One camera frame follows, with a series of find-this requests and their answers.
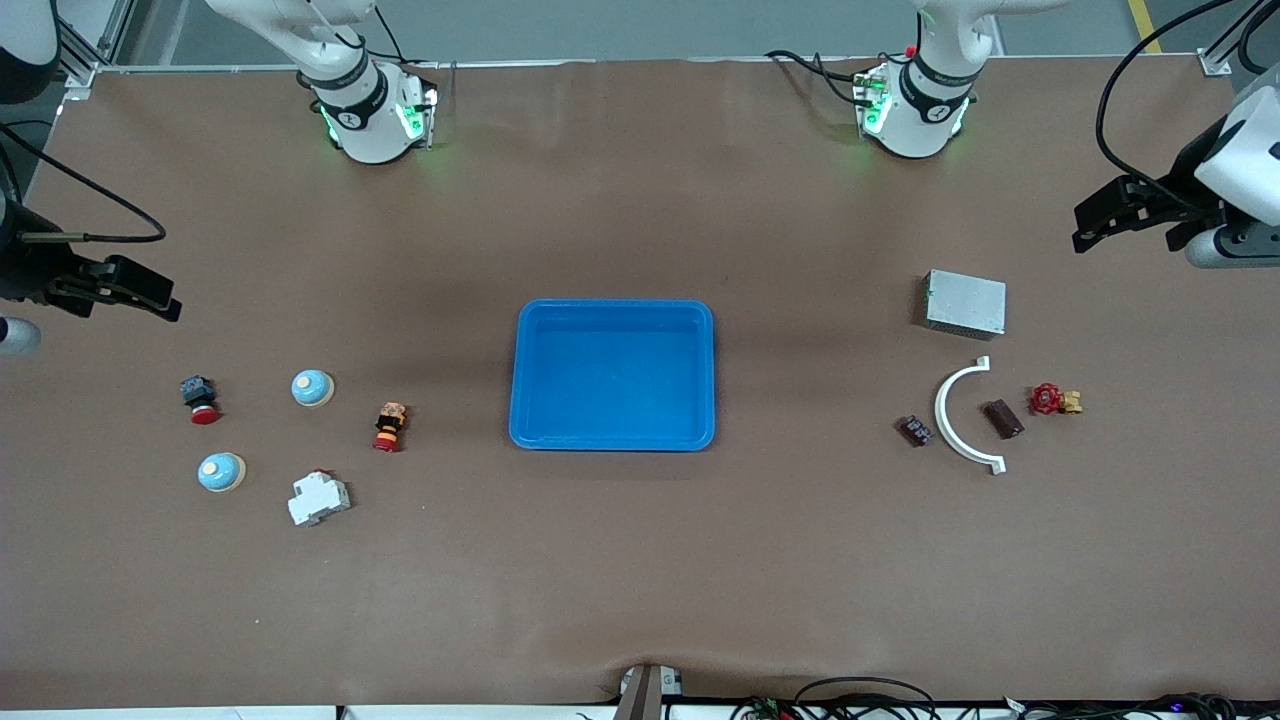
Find blue plastic tray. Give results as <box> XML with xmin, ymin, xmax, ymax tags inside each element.
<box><xmin>508</xmin><ymin>299</ymin><xmax>717</xmax><ymax>453</ymax></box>

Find red push button black base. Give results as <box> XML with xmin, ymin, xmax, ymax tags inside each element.
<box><xmin>180</xmin><ymin>375</ymin><xmax>222</xmax><ymax>426</ymax></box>

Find grey metal power supply box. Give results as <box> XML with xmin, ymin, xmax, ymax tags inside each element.
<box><xmin>922</xmin><ymin>269</ymin><xmax>1008</xmax><ymax>341</ymax></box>

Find red orange emergency stop button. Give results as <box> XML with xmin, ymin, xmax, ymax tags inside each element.
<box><xmin>373</xmin><ymin>402</ymin><xmax>410</xmax><ymax>453</ymax></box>

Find white table edge panel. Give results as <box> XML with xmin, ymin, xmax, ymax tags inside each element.
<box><xmin>0</xmin><ymin>706</ymin><xmax>336</xmax><ymax>720</ymax></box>
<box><xmin>340</xmin><ymin>706</ymin><xmax>613</xmax><ymax>720</ymax></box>

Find black looped cable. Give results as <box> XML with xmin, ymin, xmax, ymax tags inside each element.
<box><xmin>793</xmin><ymin>676</ymin><xmax>938</xmax><ymax>720</ymax></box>

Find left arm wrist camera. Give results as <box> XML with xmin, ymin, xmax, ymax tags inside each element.
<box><xmin>1185</xmin><ymin>225</ymin><xmax>1280</xmax><ymax>270</ymax></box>

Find red handle brass valve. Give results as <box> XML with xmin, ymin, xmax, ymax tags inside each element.
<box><xmin>1029</xmin><ymin>382</ymin><xmax>1085</xmax><ymax>417</ymax></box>

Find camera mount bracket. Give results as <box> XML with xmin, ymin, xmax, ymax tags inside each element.
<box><xmin>612</xmin><ymin>662</ymin><xmax>687</xmax><ymax>720</ymax></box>

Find black cable bundle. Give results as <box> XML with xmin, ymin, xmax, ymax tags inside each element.
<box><xmin>1005</xmin><ymin>692</ymin><xmax>1246</xmax><ymax>720</ymax></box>

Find black left arm base cables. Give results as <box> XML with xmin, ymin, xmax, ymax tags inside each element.
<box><xmin>765</xmin><ymin>48</ymin><xmax>881</xmax><ymax>106</ymax></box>

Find brown table cover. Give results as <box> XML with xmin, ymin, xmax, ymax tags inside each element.
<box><xmin>0</xmin><ymin>55</ymin><xmax>1280</xmax><ymax>711</ymax></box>

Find black right arm base cable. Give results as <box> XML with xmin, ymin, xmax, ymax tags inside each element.
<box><xmin>370</xmin><ymin>0</ymin><xmax>441</xmax><ymax>69</ymax></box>

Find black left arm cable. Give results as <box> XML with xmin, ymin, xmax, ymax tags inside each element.
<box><xmin>1096</xmin><ymin>0</ymin><xmax>1241</xmax><ymax>216</ymax></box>

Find white circuit breaker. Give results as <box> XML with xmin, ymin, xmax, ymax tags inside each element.
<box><xmin>287</xmin><ymin>469</ymin><xmax>352</xmax><ymax>528</ymax></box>

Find aluminium frame profile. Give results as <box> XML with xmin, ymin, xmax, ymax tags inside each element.
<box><xmin>1198</xmin><ymin>0</ymin><xmax>1280</xmax><ymax>78</ymax></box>
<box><xmin>55</xmin><ymin>0</ymin><xmax>136</xmax><ymax>101</ymax></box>

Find white curved plastic bracket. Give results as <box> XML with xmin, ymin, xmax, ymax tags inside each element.
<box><xmin>934</xmin><ymin>356</ymin><xmax>1008</xmax><ymax>476</ymax></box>

